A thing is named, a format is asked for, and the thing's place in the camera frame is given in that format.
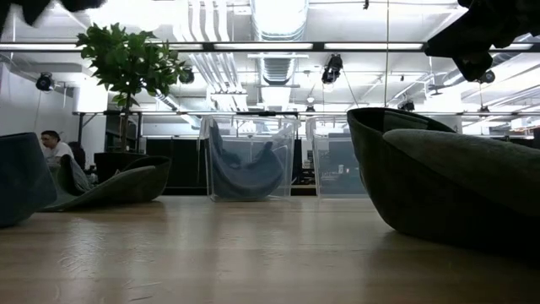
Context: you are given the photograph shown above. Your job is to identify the clear plastic bin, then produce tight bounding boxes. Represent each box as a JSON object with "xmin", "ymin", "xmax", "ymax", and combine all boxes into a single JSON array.
[
  {"xmin": 198, "ymin": 114, "xmax": 301, "ymax": 203},
  {"xmin": 305, "ymin": 116, "xmax": 369, "ymax": 199}
]

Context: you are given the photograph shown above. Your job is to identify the black overhead frame beam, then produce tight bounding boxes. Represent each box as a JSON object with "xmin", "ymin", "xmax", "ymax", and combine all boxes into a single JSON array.
[{"xmin": 0, "ymin": 41, "xmax": 540, "ymax": 53}]

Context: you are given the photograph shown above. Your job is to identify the blue denim hat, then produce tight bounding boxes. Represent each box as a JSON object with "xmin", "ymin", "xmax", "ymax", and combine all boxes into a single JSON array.
[{"xmin": 208, "ymin": 119, "xmax": 286, "ymax": 201}]

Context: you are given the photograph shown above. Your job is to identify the olive green floppy hat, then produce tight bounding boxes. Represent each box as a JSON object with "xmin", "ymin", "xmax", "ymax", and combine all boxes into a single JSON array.
[{"xmin": 40, "ymin": 154, "xmax": 172, "ymax": 213}]

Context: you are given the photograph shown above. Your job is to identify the green leafy indoor tree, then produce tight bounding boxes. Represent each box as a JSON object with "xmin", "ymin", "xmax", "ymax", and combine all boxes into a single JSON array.
[{"xmin": 75, "ymin": 22, "xmax": 187, "ymax": 154}]

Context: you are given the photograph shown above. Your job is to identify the person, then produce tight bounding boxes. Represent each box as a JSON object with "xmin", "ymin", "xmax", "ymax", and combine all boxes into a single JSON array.
[{"xmin": 39, "ymin": 129, "xmax": 88, "ymax": 171}]

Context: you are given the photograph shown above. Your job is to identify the black low cabinet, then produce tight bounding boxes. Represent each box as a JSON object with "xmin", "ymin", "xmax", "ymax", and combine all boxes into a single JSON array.
[{"xmin": 144, "ymin": 137, "xmax": 208, "ymax": 196}]

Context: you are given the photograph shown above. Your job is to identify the thin hanging vertical cable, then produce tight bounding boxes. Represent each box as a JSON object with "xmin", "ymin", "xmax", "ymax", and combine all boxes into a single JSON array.
[{"xmin": 384, "ymin": 0, "xmax": 390, "ymax": 108}]

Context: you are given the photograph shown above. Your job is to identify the dark navy blue hat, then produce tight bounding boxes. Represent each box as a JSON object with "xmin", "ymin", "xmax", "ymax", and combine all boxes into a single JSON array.
[{"xmin": 0, "ymin": 131, "xmax": 58, "ymax": 230}]

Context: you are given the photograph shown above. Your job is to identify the dark grey-green cap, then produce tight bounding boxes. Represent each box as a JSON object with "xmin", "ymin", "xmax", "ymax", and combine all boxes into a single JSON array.
[{"xmin": 423, "ymin": 0, "xmax": 540, "ymax": 84}]

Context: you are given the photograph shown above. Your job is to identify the large dark green hat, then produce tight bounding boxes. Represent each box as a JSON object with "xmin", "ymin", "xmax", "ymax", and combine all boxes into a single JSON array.
[{"xmin": 346, "ymin": 106, "xmax": 540, "ymax": 259}]

